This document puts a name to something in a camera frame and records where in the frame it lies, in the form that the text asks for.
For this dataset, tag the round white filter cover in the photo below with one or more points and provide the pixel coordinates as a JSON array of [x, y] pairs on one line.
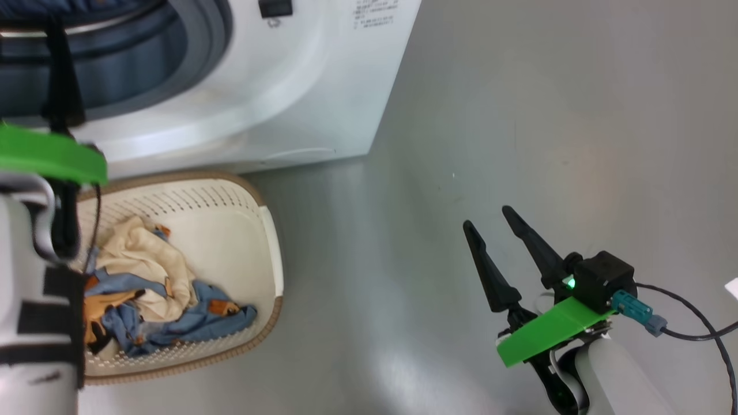
[[300, 152]]

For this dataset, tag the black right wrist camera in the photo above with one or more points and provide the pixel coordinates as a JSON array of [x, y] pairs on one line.
[[602, 279]]

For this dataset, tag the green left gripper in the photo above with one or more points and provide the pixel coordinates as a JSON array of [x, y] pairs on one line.
[[52, 155]]

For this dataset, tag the cream perforated laundry basket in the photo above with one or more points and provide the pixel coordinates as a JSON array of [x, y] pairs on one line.
[[230, 230]]

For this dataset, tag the cream and blue garment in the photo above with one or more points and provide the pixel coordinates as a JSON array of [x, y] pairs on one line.
[[144, 271]]

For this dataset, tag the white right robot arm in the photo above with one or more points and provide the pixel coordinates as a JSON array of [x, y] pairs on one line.
[[617, 380]]

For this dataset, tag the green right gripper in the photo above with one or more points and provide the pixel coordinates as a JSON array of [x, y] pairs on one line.
[[548, 331]]

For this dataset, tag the white front-load washing machine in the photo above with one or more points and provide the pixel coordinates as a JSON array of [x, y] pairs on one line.
[[300, 104]]

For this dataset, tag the small printed text label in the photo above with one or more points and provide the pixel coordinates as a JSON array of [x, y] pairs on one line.
[[375, 12]]

